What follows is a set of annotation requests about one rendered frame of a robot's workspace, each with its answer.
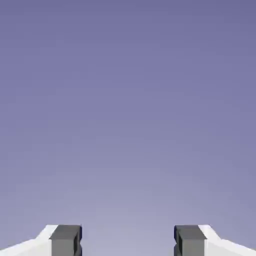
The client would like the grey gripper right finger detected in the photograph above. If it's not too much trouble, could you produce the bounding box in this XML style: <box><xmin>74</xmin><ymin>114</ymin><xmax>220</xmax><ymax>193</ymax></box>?
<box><xmin>173</xmin><ymin>224</ymin><xmax>256</xmax><ymax>256</ymax></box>

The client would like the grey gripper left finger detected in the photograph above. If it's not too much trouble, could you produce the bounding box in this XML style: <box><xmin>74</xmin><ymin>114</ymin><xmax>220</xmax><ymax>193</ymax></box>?
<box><xmin>0</xmin><ymin>224</ymin><xmax>83</xmax><ymax>256</ymax></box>

